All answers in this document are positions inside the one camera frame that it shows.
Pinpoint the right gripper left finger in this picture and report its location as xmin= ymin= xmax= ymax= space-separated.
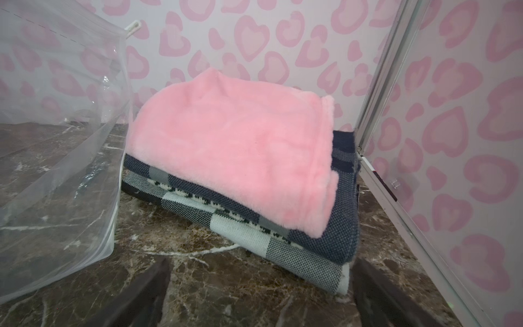
xmin=84 ymin=258 xmax=172 ymax=326

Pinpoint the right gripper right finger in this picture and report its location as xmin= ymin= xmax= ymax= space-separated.
xmin=352 ymin=258 xmax=442 ymax=327

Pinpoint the dark blanket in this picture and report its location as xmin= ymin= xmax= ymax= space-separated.
xmin=123 ymin=131 xmax=360 ymax=264

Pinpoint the black white houndstooth blanket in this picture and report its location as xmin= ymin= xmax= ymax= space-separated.
xmin=147 ymin=178 xmax=293 ymax=245

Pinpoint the pink blanket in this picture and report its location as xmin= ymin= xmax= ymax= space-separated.
xmin=126 ymin=68 xmax=339 ymax=238

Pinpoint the clear plastic vacuum bag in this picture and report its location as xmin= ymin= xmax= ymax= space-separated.
xmin=1 ymin=1 xmax=133 ymax=302

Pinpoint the grey white checked blanket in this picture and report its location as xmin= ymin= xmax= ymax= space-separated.
xmin=121 ymin=172 xmax=350 ymax=295

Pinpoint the white bag zipper slider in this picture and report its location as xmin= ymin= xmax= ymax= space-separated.
xmin=125 ymin=20 xmax=142 ymax=39

